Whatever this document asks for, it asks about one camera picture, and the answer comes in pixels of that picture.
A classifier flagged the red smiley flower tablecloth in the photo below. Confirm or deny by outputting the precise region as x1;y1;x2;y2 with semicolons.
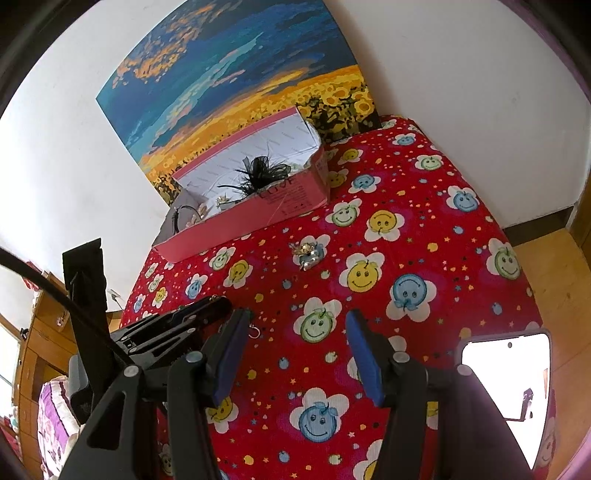
120;117;555;480

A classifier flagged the sunflower field painting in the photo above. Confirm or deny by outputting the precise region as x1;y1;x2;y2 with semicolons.
96;0;383;206

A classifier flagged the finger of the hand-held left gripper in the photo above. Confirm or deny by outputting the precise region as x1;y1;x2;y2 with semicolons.
157;295;233;329
121;320;208;358

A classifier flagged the wooden cabinet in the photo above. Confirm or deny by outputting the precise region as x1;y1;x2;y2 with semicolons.
14;272;125;462

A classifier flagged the smartphone with white screen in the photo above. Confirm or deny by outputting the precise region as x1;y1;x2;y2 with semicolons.
455;329;553;472

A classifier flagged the thick black cable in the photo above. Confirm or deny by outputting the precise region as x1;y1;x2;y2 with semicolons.
0;247;134;370

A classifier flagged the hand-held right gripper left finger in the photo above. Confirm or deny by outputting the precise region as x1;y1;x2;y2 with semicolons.
60;308;254;480

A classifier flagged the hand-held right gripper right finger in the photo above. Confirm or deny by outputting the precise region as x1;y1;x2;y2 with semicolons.
345;309;467;480

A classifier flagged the black strap wristwatch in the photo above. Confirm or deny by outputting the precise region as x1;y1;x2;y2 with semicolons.
168;203;206;232

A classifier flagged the pink cardboard box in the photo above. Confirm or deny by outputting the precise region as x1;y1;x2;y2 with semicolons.
154;105;331;263

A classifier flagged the silver pearl brooch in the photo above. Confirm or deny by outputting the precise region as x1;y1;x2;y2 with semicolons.
290;239;324;271

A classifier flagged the purple patterned bedding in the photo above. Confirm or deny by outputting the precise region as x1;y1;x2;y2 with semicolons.
37;376;86;480

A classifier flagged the black lace hair accessory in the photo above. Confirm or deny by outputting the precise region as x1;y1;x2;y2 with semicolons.
217;156;291;201

